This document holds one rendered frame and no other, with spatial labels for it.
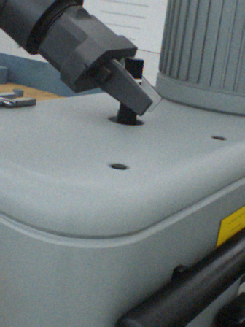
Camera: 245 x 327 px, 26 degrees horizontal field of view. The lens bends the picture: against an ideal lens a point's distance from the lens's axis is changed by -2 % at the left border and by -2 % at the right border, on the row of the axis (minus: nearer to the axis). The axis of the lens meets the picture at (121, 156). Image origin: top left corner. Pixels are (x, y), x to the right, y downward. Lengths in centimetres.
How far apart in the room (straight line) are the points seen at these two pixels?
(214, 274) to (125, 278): 10
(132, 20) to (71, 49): 505
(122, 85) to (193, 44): 18
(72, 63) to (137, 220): 20
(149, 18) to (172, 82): 477
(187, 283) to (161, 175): 9
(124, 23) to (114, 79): 510
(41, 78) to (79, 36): 583
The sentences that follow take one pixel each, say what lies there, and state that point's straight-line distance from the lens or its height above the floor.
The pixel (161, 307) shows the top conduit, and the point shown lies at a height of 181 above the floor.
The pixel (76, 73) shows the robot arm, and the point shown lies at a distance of 52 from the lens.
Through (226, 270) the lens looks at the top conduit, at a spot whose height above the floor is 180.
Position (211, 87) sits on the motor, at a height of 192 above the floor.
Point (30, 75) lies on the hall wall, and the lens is 647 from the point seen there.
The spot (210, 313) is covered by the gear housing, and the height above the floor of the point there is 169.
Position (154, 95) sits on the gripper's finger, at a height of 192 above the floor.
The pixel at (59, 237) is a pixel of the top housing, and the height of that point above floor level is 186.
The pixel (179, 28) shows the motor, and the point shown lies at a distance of 72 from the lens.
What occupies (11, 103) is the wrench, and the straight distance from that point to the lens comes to 57.
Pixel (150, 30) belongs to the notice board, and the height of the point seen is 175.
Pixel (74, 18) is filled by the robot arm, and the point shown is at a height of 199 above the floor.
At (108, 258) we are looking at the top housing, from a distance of 38.
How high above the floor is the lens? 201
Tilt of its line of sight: 16 degrees down
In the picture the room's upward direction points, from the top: 8 degrees clockwise
